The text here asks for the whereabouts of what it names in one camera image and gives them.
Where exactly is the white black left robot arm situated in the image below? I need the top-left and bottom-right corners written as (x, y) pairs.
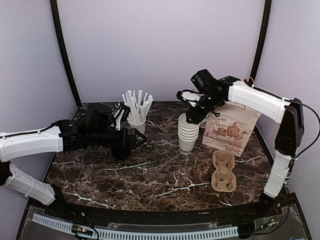
top-left (0, 120), bottom-right (147, 218)

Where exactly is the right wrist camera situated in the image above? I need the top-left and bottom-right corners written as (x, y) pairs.
top-left (190, 69), bottom-right (217, 94)

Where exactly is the printed paper takeout bag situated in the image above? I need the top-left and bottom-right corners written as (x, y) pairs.
top-left (202, 101), bottom-right (261, 157)

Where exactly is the black corner post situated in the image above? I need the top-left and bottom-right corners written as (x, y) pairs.
top-left (49, 0), bottom-right (82, 108)
top-left (249, 0), bottom-right (272, 80)

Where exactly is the white cup holding straws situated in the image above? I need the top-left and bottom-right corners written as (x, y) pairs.
top-left (127, 119), bottom-right (146, 135)

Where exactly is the black front table rail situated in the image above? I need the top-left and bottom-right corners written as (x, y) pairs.
top-left (45, 192), bottom-right (298, 226)

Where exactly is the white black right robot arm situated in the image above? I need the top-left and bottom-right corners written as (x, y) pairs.
top-left (176, 69), bottom-right (309, 199)

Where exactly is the stack of black cup lids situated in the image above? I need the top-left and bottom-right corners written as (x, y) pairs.
top-left (110, 146), bottom-right (131, 160)

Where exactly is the brown cardboard cup carrier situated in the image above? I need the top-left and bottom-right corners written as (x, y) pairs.
top-left (211, 150), bottom-right (237, 193)

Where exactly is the grey slotted cable duct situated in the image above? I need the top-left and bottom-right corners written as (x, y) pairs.
top-left (31, 213), bottom-right (239, 240)

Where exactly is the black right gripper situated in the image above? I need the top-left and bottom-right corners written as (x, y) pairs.
top-left (186, 92), bottom-right (222, 124)

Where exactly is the bundle of wrapped white straws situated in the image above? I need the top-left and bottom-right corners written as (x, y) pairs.
top-left (122, 89), bottom-right (154, 126)

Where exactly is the black left corner post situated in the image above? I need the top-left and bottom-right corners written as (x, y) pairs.
top-left (49, 0), bottom-right (82, 108)

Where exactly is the stack of white paper cups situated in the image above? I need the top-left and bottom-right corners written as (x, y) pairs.
top-left (178, 113), bottom-right (200, 155)

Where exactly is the black right corner post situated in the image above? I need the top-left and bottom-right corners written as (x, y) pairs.
top-left (249, 0), bottom-right (272, 80)

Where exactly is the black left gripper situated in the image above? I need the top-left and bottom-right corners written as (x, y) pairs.
top-left (88, 128), bottom-right (147, 150)

